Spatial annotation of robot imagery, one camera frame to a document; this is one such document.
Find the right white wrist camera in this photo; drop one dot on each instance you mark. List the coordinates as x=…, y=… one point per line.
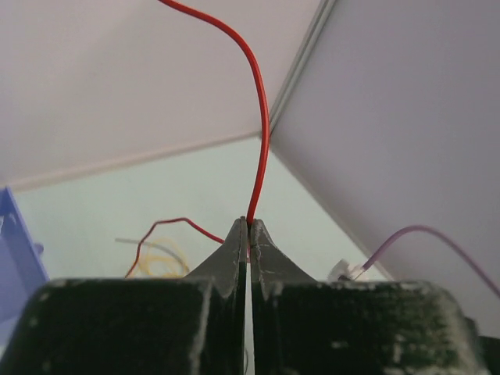
x=345, y=271

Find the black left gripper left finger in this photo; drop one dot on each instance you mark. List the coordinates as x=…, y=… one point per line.
x=189, y=325

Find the lavender plastic tray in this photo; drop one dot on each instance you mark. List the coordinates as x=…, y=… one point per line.
x=22, y=271

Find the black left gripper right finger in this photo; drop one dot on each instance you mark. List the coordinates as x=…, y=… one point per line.
x=304, y=326

